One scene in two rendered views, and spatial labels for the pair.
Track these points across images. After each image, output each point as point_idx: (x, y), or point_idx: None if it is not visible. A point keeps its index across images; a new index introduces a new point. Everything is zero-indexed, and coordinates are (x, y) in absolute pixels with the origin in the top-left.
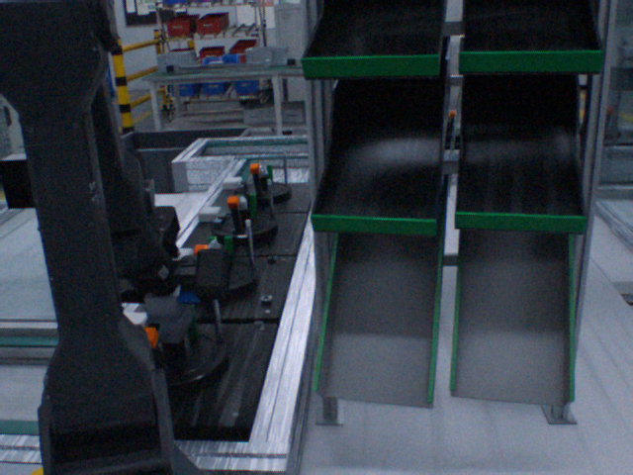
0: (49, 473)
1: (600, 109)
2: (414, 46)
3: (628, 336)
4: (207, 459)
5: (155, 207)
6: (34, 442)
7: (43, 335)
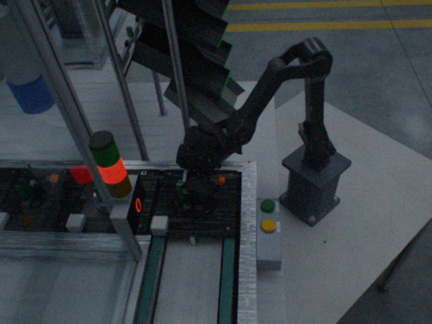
0: (334, 148)
1: None
2: (206, 24)
3: (161, 88)
4: (251, 181)
5: (179, 150)
6: (244, 240)
7: (142, 283)
